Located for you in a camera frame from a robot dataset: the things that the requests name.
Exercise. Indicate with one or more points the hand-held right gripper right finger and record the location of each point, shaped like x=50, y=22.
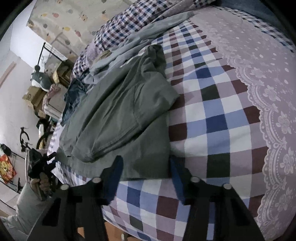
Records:
x=178, y=183

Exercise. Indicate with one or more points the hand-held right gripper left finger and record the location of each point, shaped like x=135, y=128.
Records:
x=115, y=176

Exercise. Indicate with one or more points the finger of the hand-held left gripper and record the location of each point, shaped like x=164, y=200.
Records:
x=52, y=166
x=50, y=156

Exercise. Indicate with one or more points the green t-shirt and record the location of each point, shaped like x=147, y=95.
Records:
x=120, y=111

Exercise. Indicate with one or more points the black clothes rack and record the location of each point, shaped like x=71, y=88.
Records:
x=41, y=53

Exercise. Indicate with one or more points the person's left hand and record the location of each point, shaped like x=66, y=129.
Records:
x=42, y=185

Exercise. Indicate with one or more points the red poster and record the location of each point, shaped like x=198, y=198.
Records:
x=7, y=168

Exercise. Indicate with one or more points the bicycle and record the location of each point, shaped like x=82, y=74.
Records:
x=24, y=136

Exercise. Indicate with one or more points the white suitcase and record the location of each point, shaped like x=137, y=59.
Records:
x=53, y=111

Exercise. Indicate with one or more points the cardboard box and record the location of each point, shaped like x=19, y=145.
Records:
x=39, y=109
x=32, y=93

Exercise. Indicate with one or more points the checkered bed sheet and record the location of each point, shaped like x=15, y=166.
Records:
x=208, y=129

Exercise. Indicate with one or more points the pink cloth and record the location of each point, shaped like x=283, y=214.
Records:
x=50, y=95

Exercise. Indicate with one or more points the dark teal garment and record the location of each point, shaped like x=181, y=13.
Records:
x=74, y=95

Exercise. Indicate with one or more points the green and white plush toy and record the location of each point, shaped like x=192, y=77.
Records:
x=40, y=80

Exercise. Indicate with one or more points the yellow cloth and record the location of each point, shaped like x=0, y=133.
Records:
x=56, y=75

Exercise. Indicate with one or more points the tall brown box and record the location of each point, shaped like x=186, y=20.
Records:
x=66, y=71

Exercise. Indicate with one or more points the beige cloth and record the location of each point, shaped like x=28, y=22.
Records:
x=104, y=55

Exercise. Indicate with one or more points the light grey garment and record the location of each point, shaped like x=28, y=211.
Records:
x=143, y=34

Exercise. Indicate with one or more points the pineapple print curtain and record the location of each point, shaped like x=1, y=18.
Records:
x=81, y=14

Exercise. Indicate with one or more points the checkered quilt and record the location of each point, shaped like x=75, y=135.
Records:
x=120, y=27

